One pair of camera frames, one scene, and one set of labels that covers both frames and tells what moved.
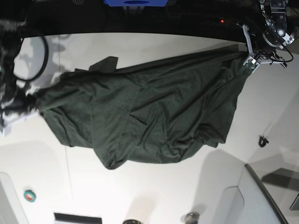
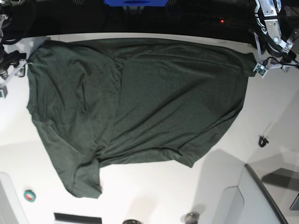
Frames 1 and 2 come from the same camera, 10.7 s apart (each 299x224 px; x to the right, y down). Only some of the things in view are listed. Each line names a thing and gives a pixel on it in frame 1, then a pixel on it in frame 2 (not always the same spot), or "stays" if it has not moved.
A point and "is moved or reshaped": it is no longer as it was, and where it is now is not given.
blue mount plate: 137,3 stays
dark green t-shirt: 154,113 is moved or reshaped
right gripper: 257,58 -> 285,65
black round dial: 131,221 stays
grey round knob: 192,218 stays
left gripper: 17,105 -> 11,64
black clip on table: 264,142 stays
